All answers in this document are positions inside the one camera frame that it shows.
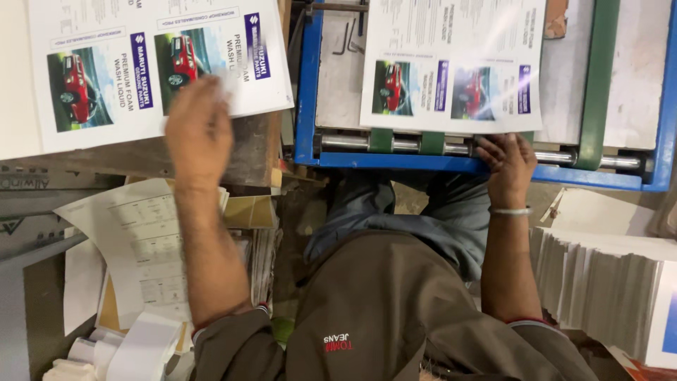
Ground stack of white cut sheets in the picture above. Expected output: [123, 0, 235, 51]
[529, 187, 677, 371]

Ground loose white printed papers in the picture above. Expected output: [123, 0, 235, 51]
[53, 178, 231, 337]

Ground white paper rolls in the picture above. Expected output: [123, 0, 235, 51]
[42, 311, 184, 381]

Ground person's blue jeans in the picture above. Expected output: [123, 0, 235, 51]
[304, 171, 494, 282]

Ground stack of printed label sheets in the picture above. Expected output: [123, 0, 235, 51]
[0, 0, 295, 161]

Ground person's right hand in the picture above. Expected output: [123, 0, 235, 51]
[475, 133, 538, 210]

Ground person's left hand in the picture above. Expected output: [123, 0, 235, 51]
[165, 75, 234, 187]

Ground steel roller shaft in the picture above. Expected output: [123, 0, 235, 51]
[316, 132, 645, 171]

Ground long green belt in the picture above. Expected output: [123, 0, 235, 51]
[573, 0, 623, 171]

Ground small green roller block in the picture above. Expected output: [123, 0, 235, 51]
[368, 128, 395, 155]
[420, 131, 446, 156]

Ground blue machine frame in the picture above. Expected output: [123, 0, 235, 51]
[292, 0, 677, 193]

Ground brown cardboard scrap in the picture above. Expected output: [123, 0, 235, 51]
[544, 0, 570, 40]

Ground printed label sheet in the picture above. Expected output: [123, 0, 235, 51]
[359, 0, 547, 134]

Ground bundle of grey paper edges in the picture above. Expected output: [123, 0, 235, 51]
[248, 228, 283, 309]

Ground black allen key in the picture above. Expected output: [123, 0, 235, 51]
[331, 21, 351, 57]
[346, 18, 366, 55]

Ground person's brown jacket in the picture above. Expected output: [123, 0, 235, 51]
[189, 229, 602, 381]

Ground worn wooden bench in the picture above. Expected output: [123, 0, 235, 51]
[0, 101, 289, 188]

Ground yellow cardboard cards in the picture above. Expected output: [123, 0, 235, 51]
[222, 195, 279, 230]

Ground grey metal plates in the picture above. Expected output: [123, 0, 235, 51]
[0, 164, 129, 381]

